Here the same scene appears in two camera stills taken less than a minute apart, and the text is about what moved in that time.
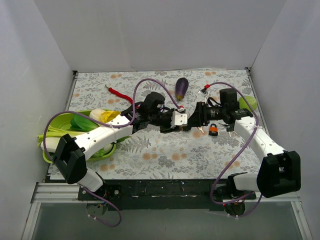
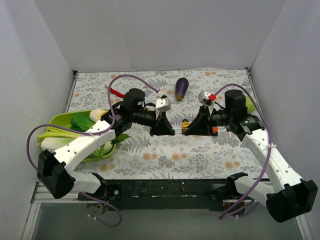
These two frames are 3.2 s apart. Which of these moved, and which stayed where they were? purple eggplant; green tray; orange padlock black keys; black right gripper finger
Moved: black right gripper finger
Stayed: purple eggplant; green tray; orange padlock black keys
